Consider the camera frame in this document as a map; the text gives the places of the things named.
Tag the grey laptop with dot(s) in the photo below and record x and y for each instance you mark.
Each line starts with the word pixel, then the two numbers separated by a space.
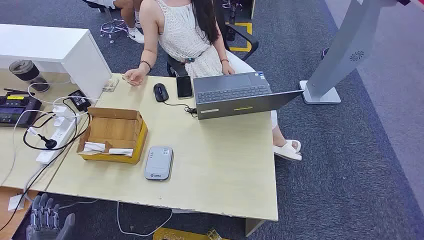
pixel 232 86

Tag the grey kiosk stand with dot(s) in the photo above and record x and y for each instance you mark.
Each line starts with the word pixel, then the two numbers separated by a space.
pixel 351 43

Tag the white cabinet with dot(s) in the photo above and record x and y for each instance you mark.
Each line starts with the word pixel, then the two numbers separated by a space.
pixel 49 43

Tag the black smartphone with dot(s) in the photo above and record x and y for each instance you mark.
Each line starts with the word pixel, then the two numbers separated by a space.
pixel 184 86

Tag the clear plastic card holder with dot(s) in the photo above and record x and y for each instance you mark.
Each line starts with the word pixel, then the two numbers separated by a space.
pixel 110 84

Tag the chrome stool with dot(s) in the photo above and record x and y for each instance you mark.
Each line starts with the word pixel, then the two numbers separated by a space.
pixel 114 26

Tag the white charger plug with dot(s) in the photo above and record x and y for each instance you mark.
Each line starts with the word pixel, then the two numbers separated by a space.
pixel 59 121
pixel 59 109

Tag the white key card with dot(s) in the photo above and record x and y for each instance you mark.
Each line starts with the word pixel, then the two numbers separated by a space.
pixel 121 152
pixel 94 146

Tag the white power strip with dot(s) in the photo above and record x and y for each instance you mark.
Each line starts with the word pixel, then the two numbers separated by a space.
pixel 59 137

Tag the black computer mouse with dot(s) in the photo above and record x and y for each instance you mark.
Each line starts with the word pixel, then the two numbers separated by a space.
pixel 160 92

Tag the white paper tag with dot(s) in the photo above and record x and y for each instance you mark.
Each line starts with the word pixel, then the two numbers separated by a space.
pixel 15 202

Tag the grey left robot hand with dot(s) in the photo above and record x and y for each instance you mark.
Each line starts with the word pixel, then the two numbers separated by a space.
pixel 46 225

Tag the person's left hand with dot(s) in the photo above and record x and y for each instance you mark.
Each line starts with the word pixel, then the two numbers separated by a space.
pixel 228 69

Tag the black power adapter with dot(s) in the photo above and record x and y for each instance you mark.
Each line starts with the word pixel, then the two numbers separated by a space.
pixel 78 100

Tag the black office chair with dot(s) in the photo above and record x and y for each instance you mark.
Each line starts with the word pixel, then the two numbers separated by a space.
pixel 247 38

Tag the person's right hand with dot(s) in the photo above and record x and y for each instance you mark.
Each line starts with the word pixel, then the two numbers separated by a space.
pixel 135 76

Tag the tumbler with dark lid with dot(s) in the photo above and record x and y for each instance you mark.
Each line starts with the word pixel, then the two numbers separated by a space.
pixel 26 72

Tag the white sandal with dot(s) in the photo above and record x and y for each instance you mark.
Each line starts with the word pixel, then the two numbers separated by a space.
pixel 286 152

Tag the yellow object under desk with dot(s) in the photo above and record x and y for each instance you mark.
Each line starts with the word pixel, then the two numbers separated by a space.
pixel 175 235

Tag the person's left forearm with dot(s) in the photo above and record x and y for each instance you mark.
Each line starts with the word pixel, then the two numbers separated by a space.
pixel 222 48

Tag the person at desk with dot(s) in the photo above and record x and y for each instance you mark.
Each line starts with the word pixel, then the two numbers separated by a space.
pixel 180 36

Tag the cardboard box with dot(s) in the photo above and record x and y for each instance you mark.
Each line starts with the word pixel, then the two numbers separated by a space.
pixel 114 132

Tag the black controller device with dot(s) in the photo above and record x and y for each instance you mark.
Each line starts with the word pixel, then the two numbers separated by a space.
pixel 15 111

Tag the person's right forearm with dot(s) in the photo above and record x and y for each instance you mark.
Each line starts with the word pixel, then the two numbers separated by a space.
pixel 148 56

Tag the grey card reader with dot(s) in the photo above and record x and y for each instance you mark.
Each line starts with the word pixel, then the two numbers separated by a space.
pixel 159 163

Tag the person in background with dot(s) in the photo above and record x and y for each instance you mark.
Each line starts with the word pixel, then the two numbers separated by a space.
pixel 125 8

